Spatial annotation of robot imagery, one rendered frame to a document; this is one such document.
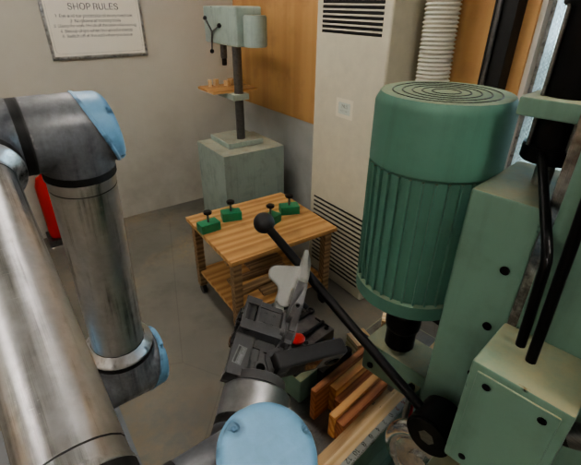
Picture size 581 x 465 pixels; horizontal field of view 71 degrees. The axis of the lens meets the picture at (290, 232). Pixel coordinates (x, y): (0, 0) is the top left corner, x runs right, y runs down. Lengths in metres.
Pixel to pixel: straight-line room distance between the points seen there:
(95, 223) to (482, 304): 0.62
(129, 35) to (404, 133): 3.03
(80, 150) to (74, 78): 2.68
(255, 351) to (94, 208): 0.37
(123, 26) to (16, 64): 0.73
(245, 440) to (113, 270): 0.54
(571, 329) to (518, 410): 0.10
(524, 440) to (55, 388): 0.43
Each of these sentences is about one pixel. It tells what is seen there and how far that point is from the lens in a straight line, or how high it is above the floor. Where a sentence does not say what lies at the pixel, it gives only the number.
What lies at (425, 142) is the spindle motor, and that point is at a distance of 0.51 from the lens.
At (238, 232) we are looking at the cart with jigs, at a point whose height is 0.53.
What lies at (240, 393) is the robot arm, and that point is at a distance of 0.54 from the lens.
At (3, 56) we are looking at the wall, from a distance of 3.33.
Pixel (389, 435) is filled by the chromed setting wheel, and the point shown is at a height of 1.03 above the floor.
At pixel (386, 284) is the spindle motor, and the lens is 0.61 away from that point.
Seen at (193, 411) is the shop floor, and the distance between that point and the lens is 2.04.
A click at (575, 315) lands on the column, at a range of 0.48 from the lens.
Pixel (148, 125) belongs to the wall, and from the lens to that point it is 3.56.
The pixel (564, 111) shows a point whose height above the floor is 1.51.
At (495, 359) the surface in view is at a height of 1.30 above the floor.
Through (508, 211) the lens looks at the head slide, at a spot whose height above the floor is 1.41.
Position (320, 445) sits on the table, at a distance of 0.84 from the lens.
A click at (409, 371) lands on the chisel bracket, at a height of 1.06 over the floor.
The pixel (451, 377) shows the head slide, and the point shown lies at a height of 1.14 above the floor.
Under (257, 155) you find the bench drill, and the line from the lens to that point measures 2.91.
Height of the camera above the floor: 1.60
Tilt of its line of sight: 29 degrees down
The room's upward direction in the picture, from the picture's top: 1 degrees clockwise
